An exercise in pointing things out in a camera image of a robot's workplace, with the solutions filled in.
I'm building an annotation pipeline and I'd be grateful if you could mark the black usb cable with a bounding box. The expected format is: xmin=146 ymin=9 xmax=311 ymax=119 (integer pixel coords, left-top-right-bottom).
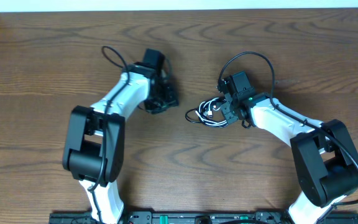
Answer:
xmin=185 ymin=96 xmax=229 ymax=128

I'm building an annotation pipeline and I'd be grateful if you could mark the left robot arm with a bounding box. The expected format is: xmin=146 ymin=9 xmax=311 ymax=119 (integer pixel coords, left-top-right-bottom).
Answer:
xmin=62 ymin=49 xmax=178 ymax=223

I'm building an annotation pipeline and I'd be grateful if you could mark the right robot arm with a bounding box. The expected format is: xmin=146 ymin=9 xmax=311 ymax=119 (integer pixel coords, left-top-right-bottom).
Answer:
xmin=218 ymin=72 xmax=358 ymax=223

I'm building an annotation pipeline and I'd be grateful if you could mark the left camera cable black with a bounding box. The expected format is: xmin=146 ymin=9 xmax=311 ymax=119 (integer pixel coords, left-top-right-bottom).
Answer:
xmin=88 ymin=45 xmax=127 ymax=223

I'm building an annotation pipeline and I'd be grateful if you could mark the camera cable black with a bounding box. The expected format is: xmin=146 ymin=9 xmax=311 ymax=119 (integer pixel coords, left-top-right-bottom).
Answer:
xmin=88 ymin=45 xmax=127 ymax=223
xmin=218 ymin=51 xmax=358 ymax=224

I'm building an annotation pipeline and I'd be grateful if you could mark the right camera cable black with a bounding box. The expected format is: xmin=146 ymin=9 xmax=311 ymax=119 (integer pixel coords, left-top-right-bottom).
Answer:
xmin=218 ymin=51 xmax=358 ymax=224

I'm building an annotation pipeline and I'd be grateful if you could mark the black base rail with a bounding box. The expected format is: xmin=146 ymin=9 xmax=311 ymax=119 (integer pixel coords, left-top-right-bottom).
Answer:
xmin=48 ymin=211 xmax=358 ymax=224

